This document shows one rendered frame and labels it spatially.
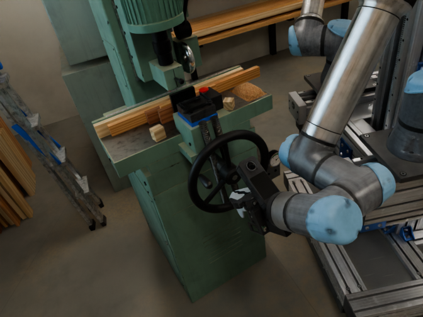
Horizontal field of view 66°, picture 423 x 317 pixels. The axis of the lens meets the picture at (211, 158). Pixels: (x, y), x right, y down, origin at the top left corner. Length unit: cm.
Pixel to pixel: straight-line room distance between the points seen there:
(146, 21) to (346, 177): 70
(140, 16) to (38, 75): 256
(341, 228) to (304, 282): 119
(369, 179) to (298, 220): 14
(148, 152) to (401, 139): 74
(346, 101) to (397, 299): 96
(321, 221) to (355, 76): 27
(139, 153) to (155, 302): 92
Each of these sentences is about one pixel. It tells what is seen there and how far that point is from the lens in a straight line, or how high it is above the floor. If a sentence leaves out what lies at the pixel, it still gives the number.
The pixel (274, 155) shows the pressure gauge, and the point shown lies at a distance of 126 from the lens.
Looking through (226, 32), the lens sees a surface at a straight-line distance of 322.
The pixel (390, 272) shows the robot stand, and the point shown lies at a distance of 155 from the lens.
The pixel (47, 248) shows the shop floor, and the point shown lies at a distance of 227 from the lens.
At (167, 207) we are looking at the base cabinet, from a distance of 120.
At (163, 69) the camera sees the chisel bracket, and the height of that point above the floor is 107.
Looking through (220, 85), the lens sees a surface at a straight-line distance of 126.
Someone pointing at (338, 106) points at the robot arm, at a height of 113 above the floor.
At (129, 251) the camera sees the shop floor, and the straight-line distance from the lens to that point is 198.
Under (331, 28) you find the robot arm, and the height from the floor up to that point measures 104.
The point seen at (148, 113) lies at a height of 94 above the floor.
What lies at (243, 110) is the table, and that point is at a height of 89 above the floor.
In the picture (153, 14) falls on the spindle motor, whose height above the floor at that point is 125.
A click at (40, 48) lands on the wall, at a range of 344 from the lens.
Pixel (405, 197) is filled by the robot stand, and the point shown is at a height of 69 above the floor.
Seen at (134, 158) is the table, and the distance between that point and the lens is 104.
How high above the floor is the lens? 146
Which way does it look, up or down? 37 degrees down
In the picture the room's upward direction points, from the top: 11 degrees counter-clockwise
